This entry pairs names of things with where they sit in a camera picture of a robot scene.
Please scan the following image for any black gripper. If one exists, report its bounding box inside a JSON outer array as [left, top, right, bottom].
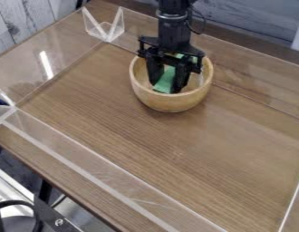
[[136, 35, 207, 94]]

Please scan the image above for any green rectangular block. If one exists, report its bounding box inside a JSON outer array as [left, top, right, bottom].
[[152, 54, 191, 94]]

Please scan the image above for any brown wooden bowl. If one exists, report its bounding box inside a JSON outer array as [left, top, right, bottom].
[[129, 56, 215, 112]]

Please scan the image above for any black table leg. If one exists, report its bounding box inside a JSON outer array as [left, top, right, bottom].
[[38, 180, 53, 204]]

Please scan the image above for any clear acrylic tray wall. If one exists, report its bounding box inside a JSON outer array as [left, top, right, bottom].
[[0, 0, 299, 232]]

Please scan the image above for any grey metal bracket with screw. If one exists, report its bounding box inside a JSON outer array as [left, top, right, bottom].
[[33, 198, 84, 232]]

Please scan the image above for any black cable lower left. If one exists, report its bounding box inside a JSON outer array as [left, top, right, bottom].
[[0, 198, 45, 232]]

